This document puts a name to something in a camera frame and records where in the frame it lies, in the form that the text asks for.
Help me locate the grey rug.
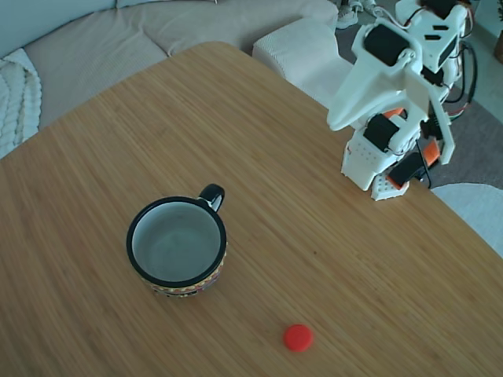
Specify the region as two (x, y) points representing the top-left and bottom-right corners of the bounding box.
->
(333, 27), (503, 189)

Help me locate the beige sofa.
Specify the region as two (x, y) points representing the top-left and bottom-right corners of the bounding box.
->
(0, 0), (339, 158)

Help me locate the black camera cable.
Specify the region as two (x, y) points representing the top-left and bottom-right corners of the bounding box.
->
(416, 38), (479, 189)

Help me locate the painted ceramic cup black rim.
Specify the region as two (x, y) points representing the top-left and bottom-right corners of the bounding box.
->
(125, 182), (229, 302)

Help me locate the cream ribbed ottoman cushion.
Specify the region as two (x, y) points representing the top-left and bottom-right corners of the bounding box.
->
(251, 17), (358, 109)

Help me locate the white knitted blanket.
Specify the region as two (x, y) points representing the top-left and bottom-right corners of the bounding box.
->
(0, 49), (43, 160)

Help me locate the white shoe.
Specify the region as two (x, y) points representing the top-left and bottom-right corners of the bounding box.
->
(359, 0), (384, 19)
(336, 0), (358, 29)

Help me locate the white round pouf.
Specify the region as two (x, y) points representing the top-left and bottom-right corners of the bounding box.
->
(430, 182), (503, 258)

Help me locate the red bottle cap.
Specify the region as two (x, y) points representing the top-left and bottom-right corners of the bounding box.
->
(282, 324), (315, 353)

